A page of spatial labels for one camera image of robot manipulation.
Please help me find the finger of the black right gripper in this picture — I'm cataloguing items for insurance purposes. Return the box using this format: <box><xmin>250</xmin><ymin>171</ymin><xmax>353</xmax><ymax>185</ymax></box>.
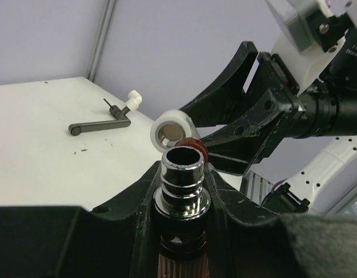
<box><xmin>179</xmin><ymin>41</ymin><xmax>258</xmax><ymax>127</ymax></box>

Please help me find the grey long-spout faucet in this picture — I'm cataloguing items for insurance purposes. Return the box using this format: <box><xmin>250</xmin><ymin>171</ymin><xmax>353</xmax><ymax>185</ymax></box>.
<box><xmin>68</xmin><ymin>99</ymin><xmax>131</xmax><ymax>136</ymax></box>

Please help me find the white elbow fitting on faucet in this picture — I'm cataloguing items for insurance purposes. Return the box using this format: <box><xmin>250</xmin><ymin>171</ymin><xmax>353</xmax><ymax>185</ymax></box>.
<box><xmin>125</xmin><ymin>90</ymin><xmax>142</xmax><ymax>111</ymax></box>

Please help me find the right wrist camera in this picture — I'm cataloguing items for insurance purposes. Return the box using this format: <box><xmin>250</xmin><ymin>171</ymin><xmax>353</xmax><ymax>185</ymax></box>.
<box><xmin>267</xmin><ymin>1</ymin><xmax>357</xmax><ymax>96</ymax></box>

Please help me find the aluminium corner frame post right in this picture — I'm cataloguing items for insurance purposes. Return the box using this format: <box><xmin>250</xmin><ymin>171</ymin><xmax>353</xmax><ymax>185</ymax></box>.
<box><xmin>86</xmin><ymin>0</ymin><xmax>117</xmax><ymax>82</ymax></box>

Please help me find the white elbow pipe fitting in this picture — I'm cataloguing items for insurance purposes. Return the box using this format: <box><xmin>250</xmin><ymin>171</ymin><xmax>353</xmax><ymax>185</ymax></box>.
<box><xmin>150</xmin><ymin>109</ymin><xmax>200</xmax><ymax>153</ymax></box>

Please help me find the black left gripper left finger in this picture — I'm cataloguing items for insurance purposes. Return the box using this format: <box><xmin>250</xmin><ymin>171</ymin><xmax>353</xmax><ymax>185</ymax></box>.
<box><xmin>0</xmin><ymin>162</ymin><xmax>160</xmax><ymax>277</ymax></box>

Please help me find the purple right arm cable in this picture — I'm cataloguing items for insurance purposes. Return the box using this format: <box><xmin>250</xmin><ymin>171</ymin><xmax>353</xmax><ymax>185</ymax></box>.
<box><xmin>270</xmin><ymin>179</ymin><xmax>286</xmax><ymax>193</ymax></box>

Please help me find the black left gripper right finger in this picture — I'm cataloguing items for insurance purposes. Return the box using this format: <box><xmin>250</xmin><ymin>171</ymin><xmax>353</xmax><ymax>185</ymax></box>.
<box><xmin>204</xmin><ymin>164</ymin><xmax>357</xmax><ymax>277</ymax></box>

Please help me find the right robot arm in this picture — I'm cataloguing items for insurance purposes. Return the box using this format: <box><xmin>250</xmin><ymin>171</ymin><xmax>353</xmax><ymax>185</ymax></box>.
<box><xmin>181</xmin><ymin>13</ymin><xmax>357</xmax><ymax>213</ymax></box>

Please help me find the brown water faucet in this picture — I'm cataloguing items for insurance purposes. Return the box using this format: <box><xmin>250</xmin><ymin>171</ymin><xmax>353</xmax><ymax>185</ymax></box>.
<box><xmin>153</xmin><ymin>137</ymin><xmax>211</xmax><ymax>277</ymax></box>

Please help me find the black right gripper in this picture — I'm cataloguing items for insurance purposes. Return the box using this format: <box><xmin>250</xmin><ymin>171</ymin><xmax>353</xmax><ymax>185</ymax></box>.
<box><xmin>202</xmin><ymin>27</ymin><xmax>357</xmax><ymax>175</ymax></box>

